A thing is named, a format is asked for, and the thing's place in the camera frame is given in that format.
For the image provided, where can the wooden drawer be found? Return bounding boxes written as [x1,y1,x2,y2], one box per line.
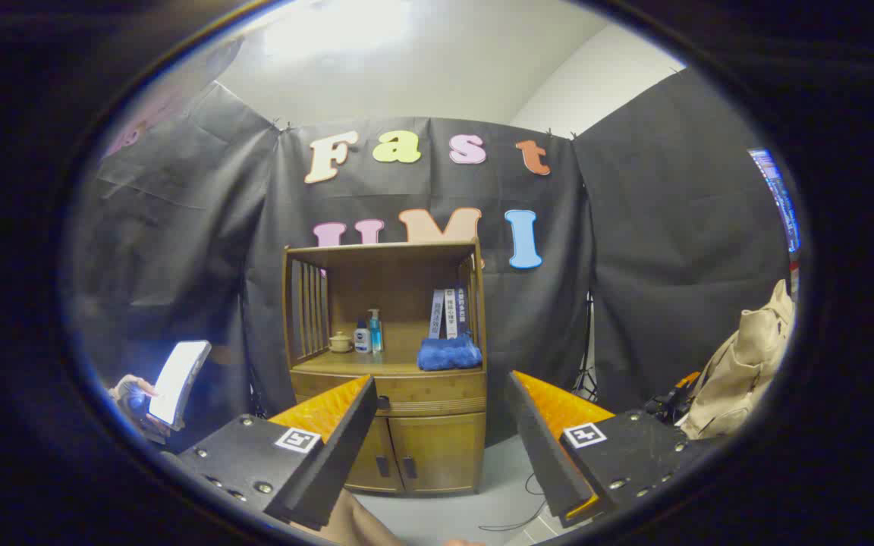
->
[291,370,488,417]

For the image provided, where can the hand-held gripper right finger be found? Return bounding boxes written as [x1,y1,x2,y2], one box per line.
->
[503,370,715,529]

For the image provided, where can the black backdrop cloth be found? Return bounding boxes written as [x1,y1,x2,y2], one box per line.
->
[65,68,794,456]

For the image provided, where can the smartphone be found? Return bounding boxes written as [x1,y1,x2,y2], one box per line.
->
[148,340,212,427]

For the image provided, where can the wooden cabinet countertop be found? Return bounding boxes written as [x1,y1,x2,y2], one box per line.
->
[291,350,483,378]

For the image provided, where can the beige bag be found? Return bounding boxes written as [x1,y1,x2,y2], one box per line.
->
[678,279,797,441]

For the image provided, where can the black light stand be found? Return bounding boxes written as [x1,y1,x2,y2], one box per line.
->
[572,292,599,403]

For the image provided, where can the monitor screen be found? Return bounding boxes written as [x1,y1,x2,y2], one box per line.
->
[748,148,800,253]

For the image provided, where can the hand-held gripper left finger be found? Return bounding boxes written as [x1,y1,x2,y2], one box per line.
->
[176,374,380,532]

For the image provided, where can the wooden cabinet door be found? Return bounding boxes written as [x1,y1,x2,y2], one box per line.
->
[346,416,405,492]
[388,413,486,494]

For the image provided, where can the wooden cabinet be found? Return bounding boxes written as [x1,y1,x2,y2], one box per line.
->
[282,239,489,495]

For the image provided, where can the black floor cable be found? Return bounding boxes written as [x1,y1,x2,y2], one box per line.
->
[479,474,552,532]

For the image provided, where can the black and orange gripper device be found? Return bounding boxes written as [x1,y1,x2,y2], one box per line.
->
[646,370,703,425]

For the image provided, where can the blue folded towel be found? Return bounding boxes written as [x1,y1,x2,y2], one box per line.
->
[417,334,483,372]

